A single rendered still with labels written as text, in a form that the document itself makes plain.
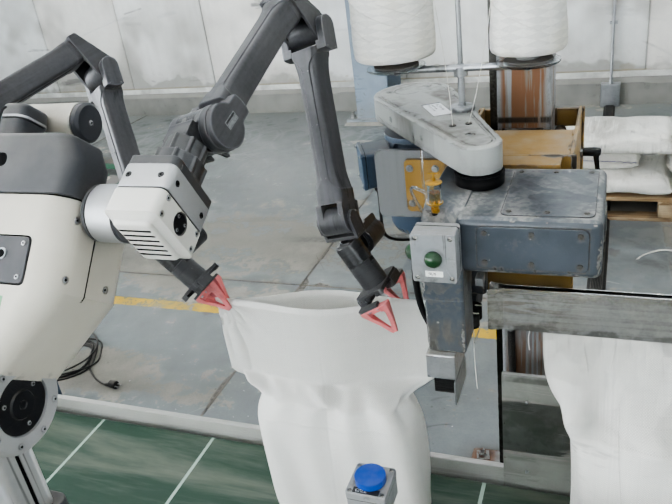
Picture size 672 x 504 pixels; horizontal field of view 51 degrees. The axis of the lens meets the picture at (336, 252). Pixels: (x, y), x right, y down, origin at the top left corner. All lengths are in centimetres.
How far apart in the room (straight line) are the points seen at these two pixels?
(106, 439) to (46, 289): 139
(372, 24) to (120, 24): 657
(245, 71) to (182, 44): 626
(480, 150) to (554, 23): 27
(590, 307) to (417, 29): 62
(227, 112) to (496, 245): 49
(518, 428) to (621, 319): 58
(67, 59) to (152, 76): 612
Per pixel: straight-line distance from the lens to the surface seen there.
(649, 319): 142
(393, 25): 138
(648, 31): 636
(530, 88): 160
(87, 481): 232
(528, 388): 182
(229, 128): 115
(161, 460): 229
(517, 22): 134
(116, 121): 168
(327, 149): 140
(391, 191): 162
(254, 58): 128
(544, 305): 142
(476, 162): 126
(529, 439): 192
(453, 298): 125
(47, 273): 110
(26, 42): 871
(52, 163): 114
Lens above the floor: 183
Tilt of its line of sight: 27 degrees down
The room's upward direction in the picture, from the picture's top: 8 degrees counter-clockwise
